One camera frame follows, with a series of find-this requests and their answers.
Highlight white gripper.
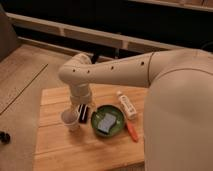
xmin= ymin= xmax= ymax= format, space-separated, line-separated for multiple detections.
xmin=69 ymin=84 xmax=92 ymax=108

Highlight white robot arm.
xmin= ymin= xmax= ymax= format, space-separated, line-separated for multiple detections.
xmin=59 ymin=49 xmax=213 ymax=171

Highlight green bowl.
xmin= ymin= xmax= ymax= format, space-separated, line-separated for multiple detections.
xmin=91 ymin=105 xmax=125 ymax=138

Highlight black table leg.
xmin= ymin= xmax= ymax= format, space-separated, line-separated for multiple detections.
xmin=90 ymin=53 xmax=100 ymax=64

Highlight blue sponge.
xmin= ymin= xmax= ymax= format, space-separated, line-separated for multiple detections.
xmin=98 ymin=113 xmax=116 ymax=133

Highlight white glue bottle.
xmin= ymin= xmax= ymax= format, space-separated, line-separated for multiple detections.
xmin=116 ymin=91 xmax=137 ymax=120

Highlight wooden board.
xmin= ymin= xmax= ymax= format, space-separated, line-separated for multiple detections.
xmin=33 ymin=87 xmax=144 ymax=171

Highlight orange marker pen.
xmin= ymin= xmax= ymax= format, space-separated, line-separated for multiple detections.
xmin=126 ymin=120 xmax=139 ymax=142

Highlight black object on floor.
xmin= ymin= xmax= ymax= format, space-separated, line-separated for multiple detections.
xmin=0 ymin=131 xmax=11 ymax=144

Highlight grey cabinet corner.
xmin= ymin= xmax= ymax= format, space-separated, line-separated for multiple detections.
xmin=0 ymin=4 xmax=20 ymax=62

